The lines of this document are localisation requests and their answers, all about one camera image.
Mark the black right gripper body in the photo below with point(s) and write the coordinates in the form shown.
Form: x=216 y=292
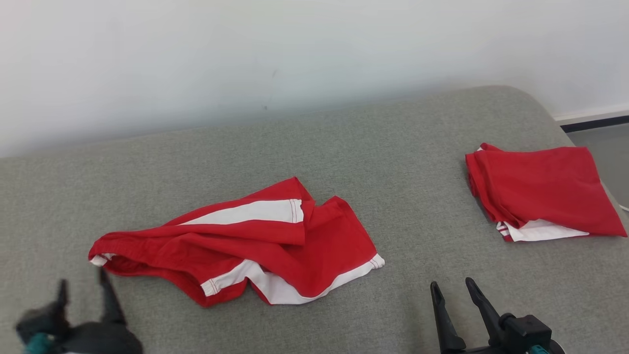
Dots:
x=484 y=350

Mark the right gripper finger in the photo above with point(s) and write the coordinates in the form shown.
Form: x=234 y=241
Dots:
x=484 y=309
x=444 y=319

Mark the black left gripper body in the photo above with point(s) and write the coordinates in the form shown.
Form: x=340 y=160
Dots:
x=105 y=339

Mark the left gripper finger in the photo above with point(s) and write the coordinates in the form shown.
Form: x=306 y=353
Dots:
x=63 y=300
x=112 y=300

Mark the red jersey with black lettering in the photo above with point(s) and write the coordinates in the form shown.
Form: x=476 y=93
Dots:
x=540 y=191

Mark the red shorts with white stripes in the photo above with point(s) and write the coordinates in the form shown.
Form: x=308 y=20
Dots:
x=275 y=246

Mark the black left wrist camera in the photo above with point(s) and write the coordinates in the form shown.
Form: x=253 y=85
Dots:
x=42 y=324

